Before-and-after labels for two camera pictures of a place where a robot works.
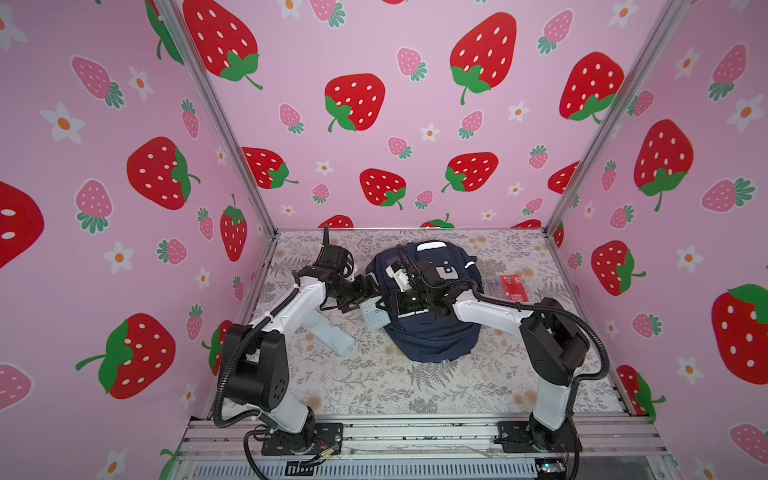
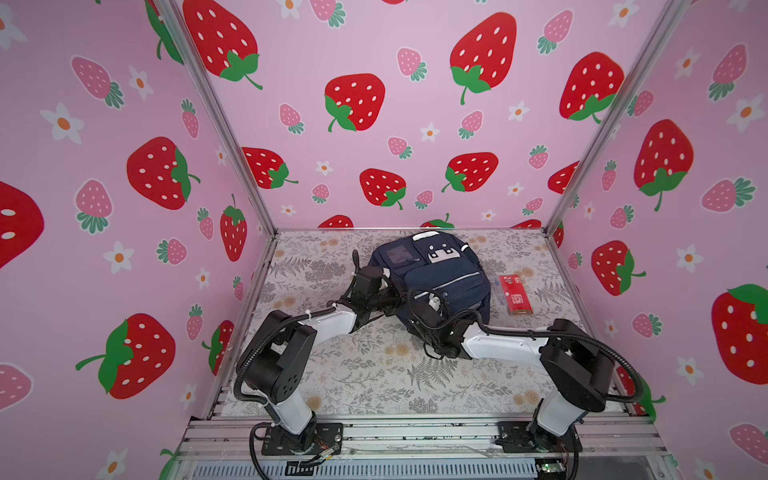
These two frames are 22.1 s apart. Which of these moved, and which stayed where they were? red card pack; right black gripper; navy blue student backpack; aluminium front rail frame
Moved: navy blue student backpack; right black gripper
Stayed: red card pack; aluminium front rail frame
